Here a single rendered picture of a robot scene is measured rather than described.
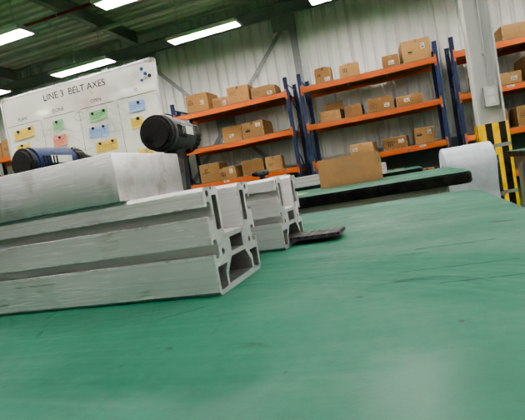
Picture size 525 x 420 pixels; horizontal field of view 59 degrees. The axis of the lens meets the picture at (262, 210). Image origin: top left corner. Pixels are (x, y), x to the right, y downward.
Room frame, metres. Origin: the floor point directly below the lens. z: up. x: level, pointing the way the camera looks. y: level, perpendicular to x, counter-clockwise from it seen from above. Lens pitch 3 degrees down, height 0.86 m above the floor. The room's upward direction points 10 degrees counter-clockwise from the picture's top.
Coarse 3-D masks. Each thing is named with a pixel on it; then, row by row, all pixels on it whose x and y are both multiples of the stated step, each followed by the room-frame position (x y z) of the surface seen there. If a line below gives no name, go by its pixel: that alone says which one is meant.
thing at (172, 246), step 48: (192, 192) 0.36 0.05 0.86; (240, 192) 0.44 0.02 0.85; (0, 240) 0.43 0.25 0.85; (48, 240) 0.42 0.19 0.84; (96, 240) 0.39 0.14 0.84; (144, 240) 0.37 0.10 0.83; (192, 240) 0.36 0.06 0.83; (240, 240) 0.42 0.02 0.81; (0, 288) 0.42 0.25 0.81; (48, 288) 0.41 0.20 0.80; (96, 288) 0.39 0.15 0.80; (144, 288) 0.38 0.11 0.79; (192, 288) 0.36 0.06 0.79
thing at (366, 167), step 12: (348, 156) 2.40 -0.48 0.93; (360, 156) 2.37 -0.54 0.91; (372, 156) 2.35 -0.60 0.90; (324, 168) 2.45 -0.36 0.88; (336, 168) 2.42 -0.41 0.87; (348, 168) 2.40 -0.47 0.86; (360, 168) 2.37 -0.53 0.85; (372, 168) 2.35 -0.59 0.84; (324, 180) 2.45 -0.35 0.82; (336, 180) 2.43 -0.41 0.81; (348, 180) 2.40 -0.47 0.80; (360, 180) 2.38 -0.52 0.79; (372, 180) 2.35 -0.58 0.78
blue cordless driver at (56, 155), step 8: (16, 152) 0.85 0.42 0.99; (24, 152) 0.84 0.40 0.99; (32, 152) 0.85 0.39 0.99; (40, 152) 0.86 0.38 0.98; (48, 152) 0.87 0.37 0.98; (56, 152) 0.89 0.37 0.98; (64, 152) 0.91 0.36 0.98; (72, 152) 0.93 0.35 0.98; (80, 152) 0.95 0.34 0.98; (16, 160) 0.85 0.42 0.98; (24, 160) 0.84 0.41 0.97; (32, 160) 0.84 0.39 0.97; (40, 160) 0.85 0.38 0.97; (48, 160) 0.86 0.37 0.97; (56, 160) 0.88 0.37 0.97; (64, 160) 0.90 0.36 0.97; (72, 160) 0.92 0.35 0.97; (16, 168) 0.85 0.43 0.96; (24, 168) 0.84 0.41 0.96; (32, 168) 0.84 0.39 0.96
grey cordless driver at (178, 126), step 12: (144, 120) 0.75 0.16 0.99; (156, 120) 0.74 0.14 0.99; (168, 120) 0.75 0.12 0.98; (180, 120) 0.81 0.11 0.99; (144, 132) 0.75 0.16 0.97; (156, 132) 0.74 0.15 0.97; (168, 132) 0.74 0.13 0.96; (180, 132) 0.77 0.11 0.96; (192, 132) 0.83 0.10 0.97; (144, 144) 0.75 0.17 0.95; (156, 144) 0.74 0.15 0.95; (168, 144) 0.75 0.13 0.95; (180, 144) 0.78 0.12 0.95; (192, 144) 0.83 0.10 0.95; (180, 156) 0.79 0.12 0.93; (180, 168) 0.78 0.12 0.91
